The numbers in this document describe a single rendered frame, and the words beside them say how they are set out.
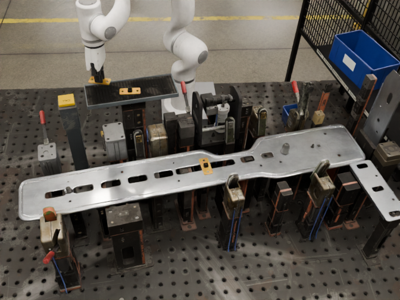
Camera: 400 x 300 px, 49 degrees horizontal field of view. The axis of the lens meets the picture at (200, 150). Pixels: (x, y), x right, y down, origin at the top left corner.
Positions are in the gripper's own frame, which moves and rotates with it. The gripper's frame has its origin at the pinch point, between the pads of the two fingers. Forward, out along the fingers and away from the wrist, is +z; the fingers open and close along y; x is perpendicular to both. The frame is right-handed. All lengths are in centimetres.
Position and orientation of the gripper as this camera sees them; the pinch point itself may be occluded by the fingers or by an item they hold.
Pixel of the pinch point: (99, 75)
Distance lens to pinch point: 178.1
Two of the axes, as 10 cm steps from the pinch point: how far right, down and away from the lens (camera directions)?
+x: 9.9, 1.3, -0.6
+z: -0.5, 6.8, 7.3
